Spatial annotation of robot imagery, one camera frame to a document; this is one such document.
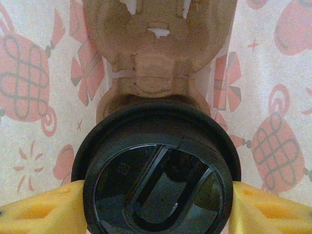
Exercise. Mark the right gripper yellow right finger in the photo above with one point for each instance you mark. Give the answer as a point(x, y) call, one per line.
point(268, 214)

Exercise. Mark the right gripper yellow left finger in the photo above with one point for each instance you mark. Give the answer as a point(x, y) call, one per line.
point(44, 214)

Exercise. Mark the red printed paper bag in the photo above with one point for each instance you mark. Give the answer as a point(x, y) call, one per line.
point(36, 122)

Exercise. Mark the black cup lid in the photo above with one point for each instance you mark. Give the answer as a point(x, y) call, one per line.
point(156, 170)

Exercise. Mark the brown pulp cup carrier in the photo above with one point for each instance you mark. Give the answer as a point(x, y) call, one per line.
point(158, 73)

